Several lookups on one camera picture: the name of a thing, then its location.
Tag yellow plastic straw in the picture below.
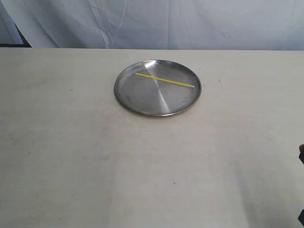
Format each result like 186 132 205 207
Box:
135 73 195 88

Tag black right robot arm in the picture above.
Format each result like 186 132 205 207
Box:
298 144 304 226

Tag round stainless steel plate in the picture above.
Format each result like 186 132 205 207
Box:
114 59 202 117

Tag white backdrop cloth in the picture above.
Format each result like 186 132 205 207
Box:
1 0 304 50

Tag black frame behind table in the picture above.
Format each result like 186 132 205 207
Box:
0 22 31 48

